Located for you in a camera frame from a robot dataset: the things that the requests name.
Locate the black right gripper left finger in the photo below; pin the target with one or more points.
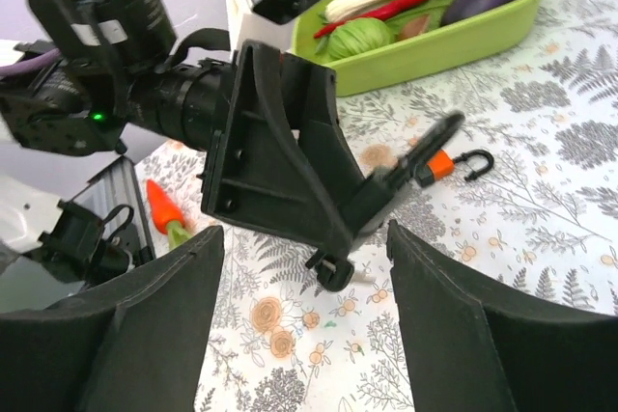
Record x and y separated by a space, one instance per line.
136 343

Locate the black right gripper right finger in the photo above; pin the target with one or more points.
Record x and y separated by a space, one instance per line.
474 344

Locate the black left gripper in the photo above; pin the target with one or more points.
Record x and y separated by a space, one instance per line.
279 162

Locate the spare black headed keys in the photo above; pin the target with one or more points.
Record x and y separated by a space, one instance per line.
335 274

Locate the orange black padlock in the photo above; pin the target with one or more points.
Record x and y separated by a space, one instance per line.
442 165

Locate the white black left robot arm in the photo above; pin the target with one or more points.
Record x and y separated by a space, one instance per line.
110 63

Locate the orange carrot toy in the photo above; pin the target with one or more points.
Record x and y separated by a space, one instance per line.
167 217

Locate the green round cabbage toy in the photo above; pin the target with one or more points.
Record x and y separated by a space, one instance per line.
358 36

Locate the floral patterned table mat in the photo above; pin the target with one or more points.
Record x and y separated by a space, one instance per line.
543 221

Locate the green plastic tray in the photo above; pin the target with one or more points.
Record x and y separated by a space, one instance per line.
439 49

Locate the brown kiwi toy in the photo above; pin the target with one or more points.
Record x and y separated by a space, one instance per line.
414 27

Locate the red chili pepper toy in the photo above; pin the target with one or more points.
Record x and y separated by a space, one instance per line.
383 11

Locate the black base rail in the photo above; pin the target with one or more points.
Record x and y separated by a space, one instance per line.
114 192

